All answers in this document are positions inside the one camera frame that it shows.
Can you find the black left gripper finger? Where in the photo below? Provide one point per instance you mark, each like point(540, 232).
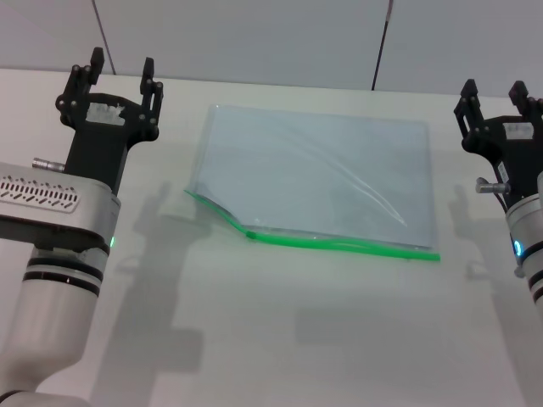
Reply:
point(78, 91)
point(152, 99)

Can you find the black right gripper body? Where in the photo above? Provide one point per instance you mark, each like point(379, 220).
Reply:
point(519, 157)

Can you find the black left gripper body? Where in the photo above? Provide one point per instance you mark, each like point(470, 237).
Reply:
point(102, 140)

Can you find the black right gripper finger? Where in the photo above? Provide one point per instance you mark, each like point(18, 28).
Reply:
point(471, 110)
point(528, 106)

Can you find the green zipper slider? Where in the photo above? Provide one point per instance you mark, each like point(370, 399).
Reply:
point(251, 235)

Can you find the translucent green-zip document bag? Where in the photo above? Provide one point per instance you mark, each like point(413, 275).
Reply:
point(305, 178)

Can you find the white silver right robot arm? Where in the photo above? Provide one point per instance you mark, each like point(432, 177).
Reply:
point(530, 224)

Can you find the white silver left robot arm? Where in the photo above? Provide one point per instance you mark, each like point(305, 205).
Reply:
point(46, 305)

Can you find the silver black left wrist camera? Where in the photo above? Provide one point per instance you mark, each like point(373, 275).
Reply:
point(51, 220)

